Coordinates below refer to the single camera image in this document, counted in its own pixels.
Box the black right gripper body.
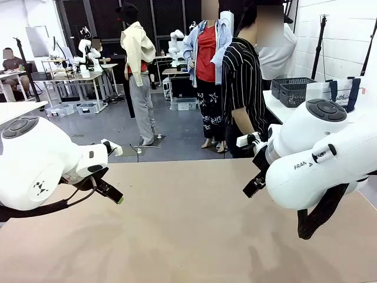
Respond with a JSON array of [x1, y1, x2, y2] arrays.
[[252, 141, 270, 178]]

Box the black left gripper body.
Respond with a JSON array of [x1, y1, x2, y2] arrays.
[[61, 173, 104, 193]]

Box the translucent white navy-handled shopping bag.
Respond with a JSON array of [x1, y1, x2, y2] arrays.
[[306, 77, 362, 114]]

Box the person's right forearm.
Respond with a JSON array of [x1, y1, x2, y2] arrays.
[[232, 106, 254, 137]]

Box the square metal floor plate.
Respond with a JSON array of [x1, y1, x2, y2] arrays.
[[115, 146, 143, 157]]

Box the white side table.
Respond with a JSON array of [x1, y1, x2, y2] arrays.
[[262, 90, 299, 124]]

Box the clear plastic storage box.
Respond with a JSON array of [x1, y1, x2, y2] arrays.
[[45, 103, 75, 117], [77, 102, 100, 116], [170, 97, 197, 111]]

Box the person in black striped shirt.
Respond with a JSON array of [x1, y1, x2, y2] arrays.
[[221, 0, 286, 159]]

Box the mannequin with white shirt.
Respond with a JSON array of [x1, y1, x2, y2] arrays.
[[256, 17, 298, 81]]

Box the background work table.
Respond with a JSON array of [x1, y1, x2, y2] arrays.
[[46, 72, 104, 114]]

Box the black monitor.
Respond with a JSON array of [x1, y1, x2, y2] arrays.
[[170, 77, 198, 100]]

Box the mannequin with blue shirt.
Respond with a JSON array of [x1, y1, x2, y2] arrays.
[[183, 0, 234, 153]]

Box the black tripod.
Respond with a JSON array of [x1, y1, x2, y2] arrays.
[[13, 37, 41, 103], [360, 17, 377, 77], [310, 13, 330, 81]]

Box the person in black top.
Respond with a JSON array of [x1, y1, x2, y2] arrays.
[[91, 37, 113, 64]]

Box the mannequin with cream jacket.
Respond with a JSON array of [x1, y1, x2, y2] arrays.
[[115, 1, 161, 147]]

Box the seated person in dark shirt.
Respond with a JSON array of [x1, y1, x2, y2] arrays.
[[1, 47, 31, 95]]

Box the bare white torso mannequin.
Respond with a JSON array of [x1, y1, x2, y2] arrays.
[[219, 10, 235, 39]]

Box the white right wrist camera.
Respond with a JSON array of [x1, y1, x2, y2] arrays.
[[236, 131, 262, 149]]

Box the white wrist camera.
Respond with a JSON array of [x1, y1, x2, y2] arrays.
[[101, 138, 124, 157], [236, 131, 262, 149]]

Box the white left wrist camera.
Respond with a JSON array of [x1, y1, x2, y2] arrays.
[[101, 138, 124, 157]]

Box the black floor cable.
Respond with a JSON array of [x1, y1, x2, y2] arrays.
[[129, 143, 143, 163]]

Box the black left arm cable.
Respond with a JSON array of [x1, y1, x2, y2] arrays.
[[0, 176, 98, 222]]

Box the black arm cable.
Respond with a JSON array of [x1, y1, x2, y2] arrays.
[[296, 182, 350, 241], [0, 176, 98, 222]]

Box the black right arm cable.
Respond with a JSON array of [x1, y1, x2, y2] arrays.
[[296, 182, 350, 241]]

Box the wire shelf rack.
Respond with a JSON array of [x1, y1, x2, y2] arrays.
[[41, 58, 75, 81]]

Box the grey wall board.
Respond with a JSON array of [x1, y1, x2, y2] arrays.
[[25, 25, 50, 58]]

